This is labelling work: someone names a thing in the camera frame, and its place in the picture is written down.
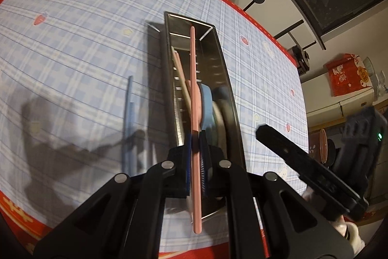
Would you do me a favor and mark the person's right forearm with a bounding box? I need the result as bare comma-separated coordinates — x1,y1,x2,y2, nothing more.
346,221,366,254

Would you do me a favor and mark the pink trash bin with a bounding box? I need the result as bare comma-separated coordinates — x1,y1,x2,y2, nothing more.
309,128,330,164

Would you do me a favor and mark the pink chopstick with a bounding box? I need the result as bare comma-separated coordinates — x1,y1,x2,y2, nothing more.
174,53,191,96
189,26,203,234

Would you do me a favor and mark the cream refrigerator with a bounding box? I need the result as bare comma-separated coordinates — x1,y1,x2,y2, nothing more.
306,86,388,202

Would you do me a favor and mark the red printed cloth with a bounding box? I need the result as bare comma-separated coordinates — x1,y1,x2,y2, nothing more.
326,53,375,97

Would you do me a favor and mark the black metal rack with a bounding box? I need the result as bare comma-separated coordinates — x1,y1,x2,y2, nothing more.
273,19,317,50

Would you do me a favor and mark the blue plaid table mat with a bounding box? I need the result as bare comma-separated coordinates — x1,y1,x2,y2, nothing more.
0,0,308,253

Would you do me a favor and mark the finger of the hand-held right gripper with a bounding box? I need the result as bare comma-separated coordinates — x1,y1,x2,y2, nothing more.
255,124,369,221

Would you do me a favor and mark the person's right hand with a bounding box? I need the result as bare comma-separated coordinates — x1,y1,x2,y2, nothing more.
333,213,349,238

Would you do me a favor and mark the rice cooker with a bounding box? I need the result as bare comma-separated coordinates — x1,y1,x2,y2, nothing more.
288,46,310,74

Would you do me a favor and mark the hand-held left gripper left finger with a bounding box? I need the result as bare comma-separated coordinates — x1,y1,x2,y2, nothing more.
33,133,194,259

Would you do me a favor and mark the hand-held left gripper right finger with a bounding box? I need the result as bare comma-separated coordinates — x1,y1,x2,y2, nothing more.
198,130,355,259

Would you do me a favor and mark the blue spoon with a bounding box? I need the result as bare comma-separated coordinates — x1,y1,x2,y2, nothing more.
198,84,214,130

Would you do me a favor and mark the beige spoon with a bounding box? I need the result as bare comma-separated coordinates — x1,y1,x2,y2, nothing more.
210,101,225,151

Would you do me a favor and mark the stainless steel utensil tray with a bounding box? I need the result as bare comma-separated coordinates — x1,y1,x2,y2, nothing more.
164,11,246,221

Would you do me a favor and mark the pink spoon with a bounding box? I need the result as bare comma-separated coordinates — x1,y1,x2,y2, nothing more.
185,80,202,130

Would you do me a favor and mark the glassware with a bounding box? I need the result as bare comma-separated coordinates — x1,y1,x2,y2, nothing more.
362,57,388,102

